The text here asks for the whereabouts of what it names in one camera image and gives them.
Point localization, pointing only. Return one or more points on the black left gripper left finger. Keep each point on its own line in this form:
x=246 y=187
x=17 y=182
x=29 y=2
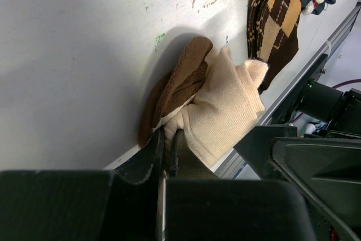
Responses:
x=118 y=204

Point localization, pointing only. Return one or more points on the aluminium frame rail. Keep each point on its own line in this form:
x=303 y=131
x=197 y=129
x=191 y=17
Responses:
x=328 y=52

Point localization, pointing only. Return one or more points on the cream brown striped sock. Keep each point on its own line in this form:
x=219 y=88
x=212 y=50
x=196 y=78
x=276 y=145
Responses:
x=212 y=100

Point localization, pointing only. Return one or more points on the brown argyle sock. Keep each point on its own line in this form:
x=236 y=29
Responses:
x=271 y=32

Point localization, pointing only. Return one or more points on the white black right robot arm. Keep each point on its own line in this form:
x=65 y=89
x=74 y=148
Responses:
x=313 y=141

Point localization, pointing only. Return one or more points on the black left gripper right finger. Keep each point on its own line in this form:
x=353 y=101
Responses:
x=225 y=209

